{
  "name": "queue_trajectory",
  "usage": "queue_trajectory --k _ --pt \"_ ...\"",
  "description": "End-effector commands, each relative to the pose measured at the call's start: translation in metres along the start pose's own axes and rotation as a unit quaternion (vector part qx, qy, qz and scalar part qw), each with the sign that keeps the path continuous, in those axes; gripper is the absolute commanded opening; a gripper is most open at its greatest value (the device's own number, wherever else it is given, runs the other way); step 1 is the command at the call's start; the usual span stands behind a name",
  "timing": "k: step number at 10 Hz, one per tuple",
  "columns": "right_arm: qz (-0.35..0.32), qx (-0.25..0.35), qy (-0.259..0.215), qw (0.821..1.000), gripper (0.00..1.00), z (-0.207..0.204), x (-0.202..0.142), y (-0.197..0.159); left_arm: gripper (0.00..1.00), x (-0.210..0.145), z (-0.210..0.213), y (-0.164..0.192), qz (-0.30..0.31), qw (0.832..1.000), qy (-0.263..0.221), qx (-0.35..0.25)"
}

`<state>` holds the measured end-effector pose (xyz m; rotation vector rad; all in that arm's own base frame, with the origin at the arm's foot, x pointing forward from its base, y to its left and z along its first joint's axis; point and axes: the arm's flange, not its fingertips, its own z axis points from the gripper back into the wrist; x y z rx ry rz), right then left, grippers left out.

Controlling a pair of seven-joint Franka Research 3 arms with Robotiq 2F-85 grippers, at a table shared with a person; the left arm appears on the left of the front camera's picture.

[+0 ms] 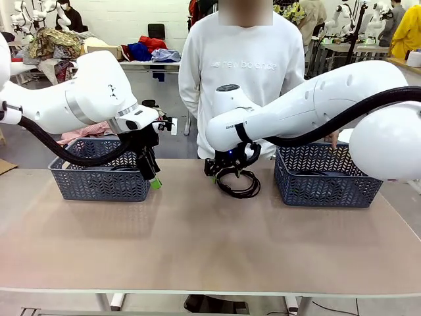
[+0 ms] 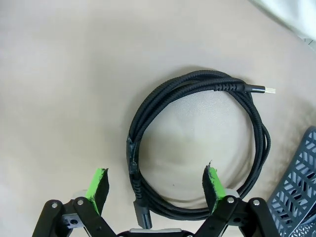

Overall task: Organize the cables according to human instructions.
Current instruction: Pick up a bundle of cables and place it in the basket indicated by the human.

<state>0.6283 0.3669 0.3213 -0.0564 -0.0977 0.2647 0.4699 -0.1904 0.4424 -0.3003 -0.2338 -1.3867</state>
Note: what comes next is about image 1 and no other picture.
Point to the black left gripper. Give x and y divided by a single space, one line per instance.
144 141

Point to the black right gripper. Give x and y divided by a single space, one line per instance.
232 158

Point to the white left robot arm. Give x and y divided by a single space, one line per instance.
82 95

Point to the person's right forearm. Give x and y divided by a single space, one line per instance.
189 98

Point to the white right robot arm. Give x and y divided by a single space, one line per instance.
329 98

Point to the person's left hand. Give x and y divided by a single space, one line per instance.
333 138

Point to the grey plastic mesh basket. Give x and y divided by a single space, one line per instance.
329 194
98 187

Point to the red plaid clothes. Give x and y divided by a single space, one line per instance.
82 133

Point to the white background table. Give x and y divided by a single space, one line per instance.
148 66

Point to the person in white sweatshirt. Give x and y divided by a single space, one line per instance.
243 49

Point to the blue and red clothes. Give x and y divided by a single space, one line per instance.
148 49

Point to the flat cardboard box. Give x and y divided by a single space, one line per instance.
105 51

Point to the white table leg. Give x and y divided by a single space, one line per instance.
293 303
116 301

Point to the black office chair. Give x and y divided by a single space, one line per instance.
156 31

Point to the cardboard sheet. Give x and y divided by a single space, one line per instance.
6 166

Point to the pile of patterned clothes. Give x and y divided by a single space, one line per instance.
52 46

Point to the grey background table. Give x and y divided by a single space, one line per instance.
338 47

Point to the seated person in black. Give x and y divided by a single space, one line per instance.
74 19

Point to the person in camouflage jacket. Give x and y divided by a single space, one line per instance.
309 16

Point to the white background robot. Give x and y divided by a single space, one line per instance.
375 19
60 21
340 13
19 10

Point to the black tripod pole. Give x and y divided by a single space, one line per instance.
355 36

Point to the person in grey jacket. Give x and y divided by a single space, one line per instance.
394 19

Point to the person in yellow jacket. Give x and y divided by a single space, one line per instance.
409 33

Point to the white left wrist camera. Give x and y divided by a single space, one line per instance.
174 126

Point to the black floor base plate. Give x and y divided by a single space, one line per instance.
213 304

